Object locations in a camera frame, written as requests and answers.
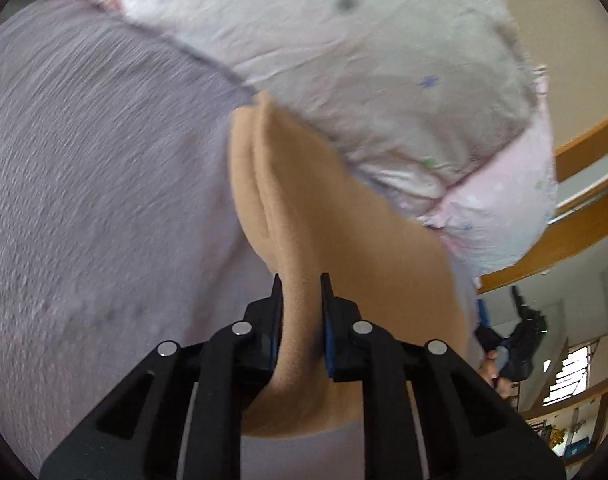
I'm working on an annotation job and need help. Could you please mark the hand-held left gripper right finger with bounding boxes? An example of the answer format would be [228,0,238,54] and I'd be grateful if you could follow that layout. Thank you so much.
[320,272,568,480]

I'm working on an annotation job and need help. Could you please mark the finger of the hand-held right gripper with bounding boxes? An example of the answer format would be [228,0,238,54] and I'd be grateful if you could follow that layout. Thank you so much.
[474,297,509,357]

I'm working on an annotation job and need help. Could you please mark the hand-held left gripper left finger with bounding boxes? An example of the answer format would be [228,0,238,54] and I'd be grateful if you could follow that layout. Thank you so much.
[39,274,285,480]

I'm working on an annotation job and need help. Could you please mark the tan fleece garment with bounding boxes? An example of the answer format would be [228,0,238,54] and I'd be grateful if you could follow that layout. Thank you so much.
[228,91,471,438]

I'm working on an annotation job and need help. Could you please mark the person's right hand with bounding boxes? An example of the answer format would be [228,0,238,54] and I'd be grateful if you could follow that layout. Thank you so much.
[479,350,516,402]

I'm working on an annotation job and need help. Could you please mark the barred window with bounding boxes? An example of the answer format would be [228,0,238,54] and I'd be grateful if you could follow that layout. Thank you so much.
[541,342,601,409]

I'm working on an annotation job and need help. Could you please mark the purple-grey bed sheet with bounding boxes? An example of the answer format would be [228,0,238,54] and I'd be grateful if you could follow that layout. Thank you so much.
[0,0,481,480]

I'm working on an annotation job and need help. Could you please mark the curved wooden rail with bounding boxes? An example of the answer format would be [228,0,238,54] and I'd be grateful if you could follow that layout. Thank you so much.
[520,379,608,461]

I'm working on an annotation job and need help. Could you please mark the wooden furniture frame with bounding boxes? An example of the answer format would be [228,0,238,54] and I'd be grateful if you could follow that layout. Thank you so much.
[476,109,608,296]

